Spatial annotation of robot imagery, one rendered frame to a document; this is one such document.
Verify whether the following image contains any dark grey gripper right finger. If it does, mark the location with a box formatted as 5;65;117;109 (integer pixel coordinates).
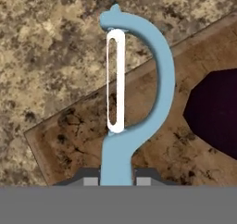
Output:
134;167;180;187

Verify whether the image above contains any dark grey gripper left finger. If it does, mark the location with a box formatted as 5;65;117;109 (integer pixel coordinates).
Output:
54;167;102;187

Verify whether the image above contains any light blue vegetable peeler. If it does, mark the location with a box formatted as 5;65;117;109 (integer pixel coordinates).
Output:
98;3;177;187

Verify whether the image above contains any brown wooden cutting board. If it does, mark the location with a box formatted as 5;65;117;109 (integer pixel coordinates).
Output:
23;12;237;187

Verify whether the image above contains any dark purple eggplant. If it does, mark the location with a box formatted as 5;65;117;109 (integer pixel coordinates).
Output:
182;68;237;161

